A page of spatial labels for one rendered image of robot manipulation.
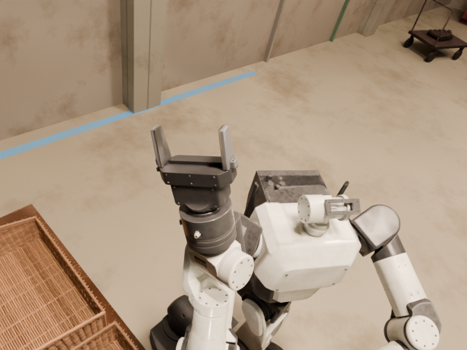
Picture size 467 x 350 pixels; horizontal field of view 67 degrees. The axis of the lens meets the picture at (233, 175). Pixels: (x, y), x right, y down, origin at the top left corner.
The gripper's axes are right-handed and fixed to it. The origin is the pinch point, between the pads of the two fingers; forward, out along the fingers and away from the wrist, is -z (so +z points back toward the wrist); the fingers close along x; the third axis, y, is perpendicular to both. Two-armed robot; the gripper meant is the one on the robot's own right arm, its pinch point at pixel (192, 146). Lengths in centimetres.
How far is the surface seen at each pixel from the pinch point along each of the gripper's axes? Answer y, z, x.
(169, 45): -269, 36, -149
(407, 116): -402, 165, 79
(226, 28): -334, 36, -113
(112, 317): -26, 93, -67
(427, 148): -347, 179, 96
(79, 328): -11, 78, -65
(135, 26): -212, 9, -143
